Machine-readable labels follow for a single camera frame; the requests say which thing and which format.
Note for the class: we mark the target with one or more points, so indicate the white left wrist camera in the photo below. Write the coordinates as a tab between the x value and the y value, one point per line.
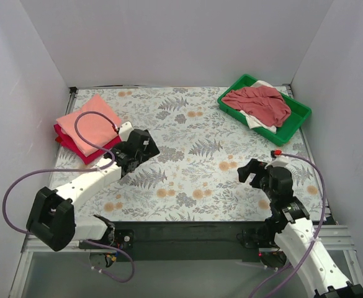
124	131

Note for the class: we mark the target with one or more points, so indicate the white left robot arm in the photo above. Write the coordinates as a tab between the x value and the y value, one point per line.
53	219

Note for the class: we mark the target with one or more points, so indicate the green plastic tray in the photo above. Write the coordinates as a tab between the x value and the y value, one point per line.
299	113

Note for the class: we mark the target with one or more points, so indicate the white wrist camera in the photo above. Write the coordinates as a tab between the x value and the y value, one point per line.
124	131
278	159

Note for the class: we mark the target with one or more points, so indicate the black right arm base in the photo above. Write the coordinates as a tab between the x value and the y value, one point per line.
255	242

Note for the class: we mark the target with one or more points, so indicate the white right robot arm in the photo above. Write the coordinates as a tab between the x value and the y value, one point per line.
291	229

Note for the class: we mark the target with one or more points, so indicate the salmon pink t-shirt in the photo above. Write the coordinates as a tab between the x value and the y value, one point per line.
92	127

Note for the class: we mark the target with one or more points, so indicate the orange folded garment under red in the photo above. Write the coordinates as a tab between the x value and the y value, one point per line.
58	139

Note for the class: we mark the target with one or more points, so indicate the floral patterned table mat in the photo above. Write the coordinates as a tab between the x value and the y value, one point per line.
194	177

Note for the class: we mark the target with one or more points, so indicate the aluminium front frame rail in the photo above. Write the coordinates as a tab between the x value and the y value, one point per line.
175	241

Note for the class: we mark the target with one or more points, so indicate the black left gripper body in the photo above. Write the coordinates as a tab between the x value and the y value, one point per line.
143	145

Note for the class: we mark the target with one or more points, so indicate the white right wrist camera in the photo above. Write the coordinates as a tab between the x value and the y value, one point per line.
278	159

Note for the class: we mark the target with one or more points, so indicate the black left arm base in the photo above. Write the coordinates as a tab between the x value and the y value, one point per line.
116	239

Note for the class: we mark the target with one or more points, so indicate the dusty rose t-shirt in tray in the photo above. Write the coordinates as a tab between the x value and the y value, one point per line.
263	102

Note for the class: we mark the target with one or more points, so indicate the folded crimson red t-shirt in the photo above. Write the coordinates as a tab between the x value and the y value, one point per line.
68	143

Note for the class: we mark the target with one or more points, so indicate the white garment in tray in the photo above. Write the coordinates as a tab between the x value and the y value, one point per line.
251	120

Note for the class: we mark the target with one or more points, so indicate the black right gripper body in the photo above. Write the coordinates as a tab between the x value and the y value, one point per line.
256	173

